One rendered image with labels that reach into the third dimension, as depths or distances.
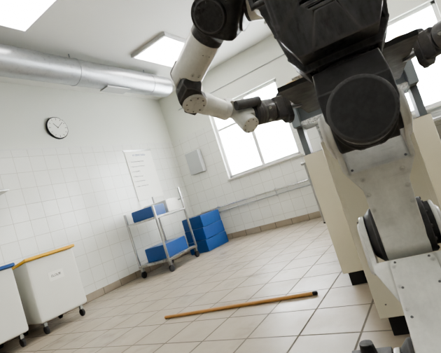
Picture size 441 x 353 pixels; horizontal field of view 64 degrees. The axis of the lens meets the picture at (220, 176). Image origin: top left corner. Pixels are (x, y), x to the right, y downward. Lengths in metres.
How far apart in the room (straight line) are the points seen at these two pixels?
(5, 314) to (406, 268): 3.46
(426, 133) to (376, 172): 1.35
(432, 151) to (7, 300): 3.57
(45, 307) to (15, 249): 0.94
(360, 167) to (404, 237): 0.21
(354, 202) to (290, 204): 4.41
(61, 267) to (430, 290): 3.68
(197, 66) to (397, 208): 0.63
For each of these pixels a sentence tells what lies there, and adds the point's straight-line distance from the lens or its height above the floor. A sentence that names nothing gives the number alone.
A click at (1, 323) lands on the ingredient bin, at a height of 0.29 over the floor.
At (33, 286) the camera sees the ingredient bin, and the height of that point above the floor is 0.49.
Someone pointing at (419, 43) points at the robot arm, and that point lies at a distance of 1.31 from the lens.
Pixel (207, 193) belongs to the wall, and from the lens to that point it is 6.62.
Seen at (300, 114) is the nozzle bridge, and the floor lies 1.10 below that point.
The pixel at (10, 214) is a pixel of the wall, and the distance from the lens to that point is 4.76.
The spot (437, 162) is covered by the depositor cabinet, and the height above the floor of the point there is 0.57.
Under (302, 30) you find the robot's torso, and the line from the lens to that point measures 0.73.
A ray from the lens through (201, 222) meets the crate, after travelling 5.77.
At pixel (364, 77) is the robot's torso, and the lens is 0.64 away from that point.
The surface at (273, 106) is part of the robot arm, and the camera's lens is 1.31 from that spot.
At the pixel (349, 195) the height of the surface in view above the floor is 0.60.
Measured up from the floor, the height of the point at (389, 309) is 0.12.
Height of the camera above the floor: 0.74
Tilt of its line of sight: 4 degrees up
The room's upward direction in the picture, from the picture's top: 18 degrees counter-clockwise
